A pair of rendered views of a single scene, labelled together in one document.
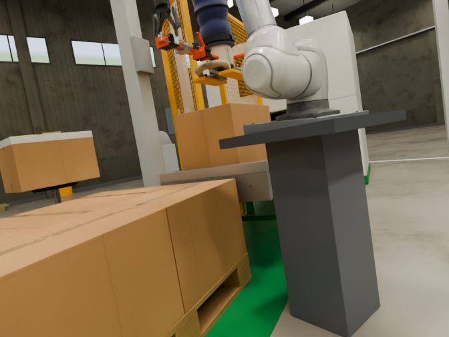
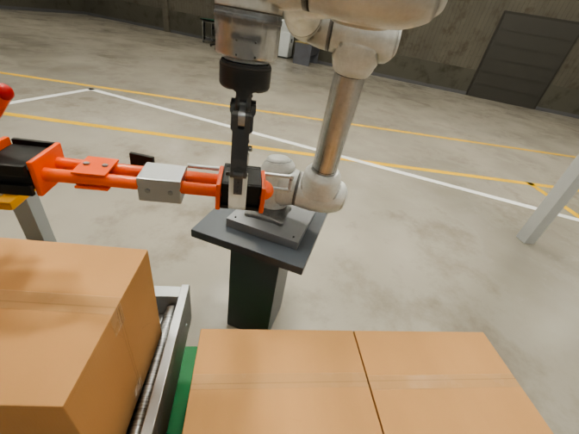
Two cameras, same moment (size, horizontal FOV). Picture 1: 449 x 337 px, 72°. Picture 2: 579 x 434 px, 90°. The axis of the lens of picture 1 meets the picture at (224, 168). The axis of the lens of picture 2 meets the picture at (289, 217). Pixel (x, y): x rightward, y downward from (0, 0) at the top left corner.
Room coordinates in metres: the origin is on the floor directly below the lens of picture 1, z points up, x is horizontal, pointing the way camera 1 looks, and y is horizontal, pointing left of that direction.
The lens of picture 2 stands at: (1.80, 0.60, 1.54)
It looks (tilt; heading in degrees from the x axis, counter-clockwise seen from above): 34 degrees down; 232
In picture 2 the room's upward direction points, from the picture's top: 10 degrees clockwise
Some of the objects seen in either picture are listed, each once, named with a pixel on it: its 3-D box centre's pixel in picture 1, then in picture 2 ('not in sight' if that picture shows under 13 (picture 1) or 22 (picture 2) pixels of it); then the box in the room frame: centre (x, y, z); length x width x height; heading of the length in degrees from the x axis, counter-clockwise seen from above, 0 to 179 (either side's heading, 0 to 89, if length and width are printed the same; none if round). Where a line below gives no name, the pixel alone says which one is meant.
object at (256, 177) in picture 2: (166, 43); (240, 189); (1.60, 0.18, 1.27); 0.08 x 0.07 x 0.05; 154
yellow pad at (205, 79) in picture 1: (210, 79); not in sight; (2.18, 0.00, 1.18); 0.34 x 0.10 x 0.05; 154
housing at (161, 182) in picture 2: (182, 48); (164, 182); (1.72, 0.12, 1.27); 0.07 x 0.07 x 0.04; 64
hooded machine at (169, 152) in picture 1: (162, 153); not in sight; (10.63, 2.02, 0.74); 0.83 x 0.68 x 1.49; 129
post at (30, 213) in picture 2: not in sight; (54, 269); (2.06, -0.62, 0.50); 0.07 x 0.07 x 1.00; 63
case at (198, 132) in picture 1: (229, 140); (4, 350); (2.10, -0.06, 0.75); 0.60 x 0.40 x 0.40; 150
